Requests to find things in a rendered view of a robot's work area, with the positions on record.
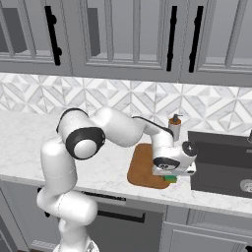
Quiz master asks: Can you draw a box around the green and yellow sponge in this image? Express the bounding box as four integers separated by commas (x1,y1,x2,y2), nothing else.
162,174,178,185

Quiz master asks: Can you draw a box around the grey drawer front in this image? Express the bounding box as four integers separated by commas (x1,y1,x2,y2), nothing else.
164,204,252,231

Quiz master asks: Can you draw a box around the soap dispenser with brown collar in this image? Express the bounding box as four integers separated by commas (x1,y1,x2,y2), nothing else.
167,113,183,143

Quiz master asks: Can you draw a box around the black cupboard door handle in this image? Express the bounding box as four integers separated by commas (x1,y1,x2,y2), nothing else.
188,5,205,74
44,5,63,66
165,5,178,73

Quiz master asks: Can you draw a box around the grey dishwasher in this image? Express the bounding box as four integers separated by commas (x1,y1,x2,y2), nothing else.
80,191,165,252

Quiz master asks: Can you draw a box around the brown wooden cutting board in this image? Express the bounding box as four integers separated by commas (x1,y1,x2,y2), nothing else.
126,143,172,190

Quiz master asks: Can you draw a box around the grey base cupboard door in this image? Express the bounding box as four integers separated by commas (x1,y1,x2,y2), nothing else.
158,220,252,252
0,179,62,252

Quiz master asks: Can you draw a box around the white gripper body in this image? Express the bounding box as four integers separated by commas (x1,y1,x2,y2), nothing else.
152,162,198,177

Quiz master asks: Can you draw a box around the black dishwasher handle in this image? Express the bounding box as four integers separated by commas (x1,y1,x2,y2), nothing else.
95,210,147,224

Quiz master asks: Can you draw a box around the dark grey sink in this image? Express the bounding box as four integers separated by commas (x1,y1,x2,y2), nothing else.
187,130,252,200

